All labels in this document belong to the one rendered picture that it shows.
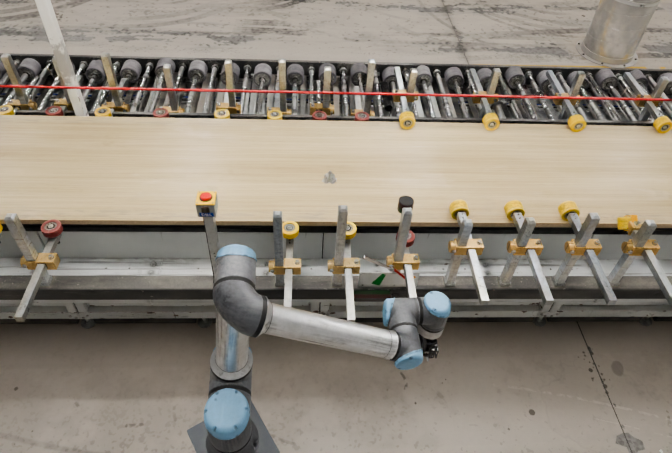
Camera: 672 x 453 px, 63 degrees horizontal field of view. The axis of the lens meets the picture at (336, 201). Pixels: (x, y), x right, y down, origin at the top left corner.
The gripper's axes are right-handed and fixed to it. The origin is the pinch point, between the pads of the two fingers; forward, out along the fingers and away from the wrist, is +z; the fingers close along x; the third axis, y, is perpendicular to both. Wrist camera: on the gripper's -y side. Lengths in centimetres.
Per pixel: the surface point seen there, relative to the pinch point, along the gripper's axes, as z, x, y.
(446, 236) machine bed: 4, 24, -61
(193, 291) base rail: 14, -90, -40
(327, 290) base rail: 14, -32, -39
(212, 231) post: -22, -78, -42
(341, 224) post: -27, -28, -41
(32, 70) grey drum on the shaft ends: 1, -201, -191
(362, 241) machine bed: 8, -15, -62
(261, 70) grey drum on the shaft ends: -2, -66, -189
